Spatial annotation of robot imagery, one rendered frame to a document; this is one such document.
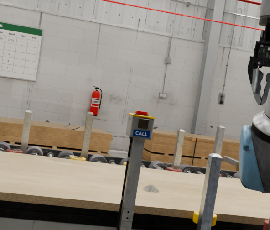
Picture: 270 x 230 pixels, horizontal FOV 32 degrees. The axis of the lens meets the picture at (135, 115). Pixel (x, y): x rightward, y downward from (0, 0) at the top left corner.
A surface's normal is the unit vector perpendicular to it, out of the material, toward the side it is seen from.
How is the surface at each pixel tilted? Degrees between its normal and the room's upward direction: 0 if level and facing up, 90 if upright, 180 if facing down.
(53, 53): 90
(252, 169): 104
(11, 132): 90
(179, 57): 90
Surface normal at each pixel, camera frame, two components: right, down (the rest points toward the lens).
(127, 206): 0.19, 0.08
